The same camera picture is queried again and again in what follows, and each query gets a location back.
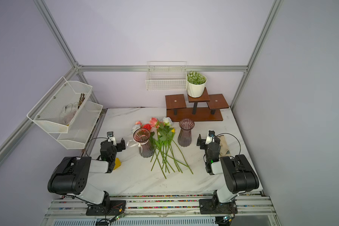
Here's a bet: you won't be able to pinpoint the white two-tier mesh shelf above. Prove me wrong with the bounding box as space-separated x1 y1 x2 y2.
27 77 103 149

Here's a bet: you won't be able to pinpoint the pink rose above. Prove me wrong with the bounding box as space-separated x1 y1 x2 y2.
149 118 166 179
135 121 143 127

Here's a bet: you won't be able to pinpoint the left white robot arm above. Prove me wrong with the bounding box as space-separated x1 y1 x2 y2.
48 138 126 206

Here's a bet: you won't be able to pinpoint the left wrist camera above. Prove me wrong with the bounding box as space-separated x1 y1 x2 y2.
107 131 116 146

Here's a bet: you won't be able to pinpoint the white wire wall basket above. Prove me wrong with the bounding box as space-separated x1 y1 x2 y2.
146 61 187 91

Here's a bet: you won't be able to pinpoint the white pot with green plant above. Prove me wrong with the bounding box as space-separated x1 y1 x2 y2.
187 71 207 98

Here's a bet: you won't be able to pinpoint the brown wooden tiered stand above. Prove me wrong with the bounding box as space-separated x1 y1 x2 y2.
165 89 229 122

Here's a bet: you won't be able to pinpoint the yellow object on table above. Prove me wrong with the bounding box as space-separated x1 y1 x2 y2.
114 158 121 170

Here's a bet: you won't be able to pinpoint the purple ribbed glass vase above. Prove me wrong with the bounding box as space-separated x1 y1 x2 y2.
178 118 195 147

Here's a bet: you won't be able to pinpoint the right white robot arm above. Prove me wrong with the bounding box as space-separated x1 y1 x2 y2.
196 131 260 207

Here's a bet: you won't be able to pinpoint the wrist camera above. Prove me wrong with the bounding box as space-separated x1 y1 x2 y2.
205 131 216 145
107 131 116 146

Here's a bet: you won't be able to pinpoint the pink glass vase with ribbon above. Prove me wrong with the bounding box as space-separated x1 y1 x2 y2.
126 128 155 158

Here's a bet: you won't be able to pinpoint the beige cloth with grey patches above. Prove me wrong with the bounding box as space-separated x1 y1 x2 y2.
219 135 231 157

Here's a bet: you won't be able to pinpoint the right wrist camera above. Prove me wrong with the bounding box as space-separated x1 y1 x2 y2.
205 131 216 145

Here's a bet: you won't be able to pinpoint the glass item in shelf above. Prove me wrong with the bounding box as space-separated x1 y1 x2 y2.
59 102 79 126

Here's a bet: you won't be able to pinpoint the white blue rose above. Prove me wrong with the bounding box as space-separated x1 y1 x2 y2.
155 117 193 178

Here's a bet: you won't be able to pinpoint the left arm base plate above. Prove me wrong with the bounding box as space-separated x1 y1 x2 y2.
86 200 126 216

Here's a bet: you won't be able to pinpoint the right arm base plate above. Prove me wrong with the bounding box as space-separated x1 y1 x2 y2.
199 199 238 214

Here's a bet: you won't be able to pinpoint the aluminium frame rails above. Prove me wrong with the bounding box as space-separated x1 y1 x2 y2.
0 1 283 166

